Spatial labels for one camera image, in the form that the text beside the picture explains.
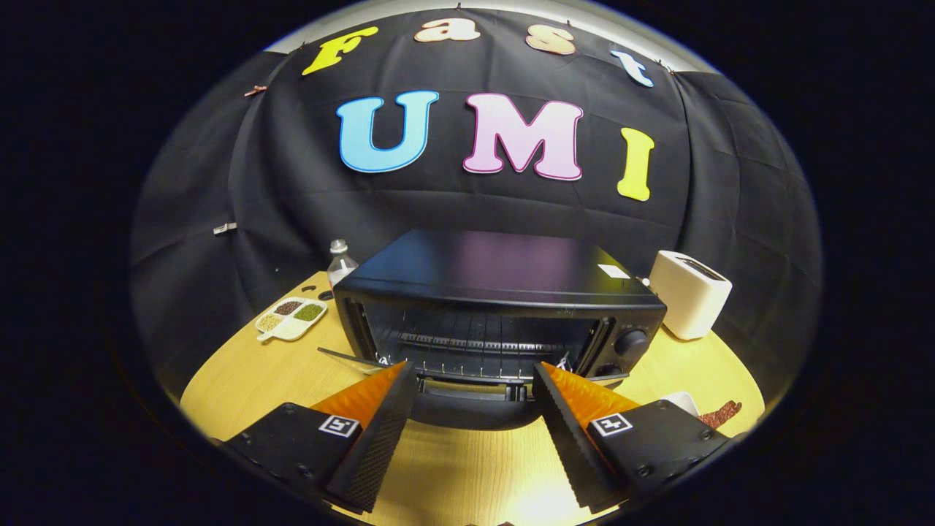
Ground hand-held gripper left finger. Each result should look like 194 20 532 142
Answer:
219 359 421 514

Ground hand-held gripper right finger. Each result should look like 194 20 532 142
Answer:
532 360 735 512

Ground red-brown meat piece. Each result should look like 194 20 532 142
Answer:
698 400 743 430

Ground black toaster oven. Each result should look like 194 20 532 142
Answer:
317 229 668 430

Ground white toaster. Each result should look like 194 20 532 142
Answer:
648 250 733 341

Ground white oblong plate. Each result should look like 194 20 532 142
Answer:
657 391 701 417

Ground white divided dish with grains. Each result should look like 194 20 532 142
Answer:
255 297 328 343

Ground clear plastic bottle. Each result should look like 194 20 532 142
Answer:
327 239 360 289

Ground black backdrop cloth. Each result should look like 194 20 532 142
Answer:
131 7 823 410

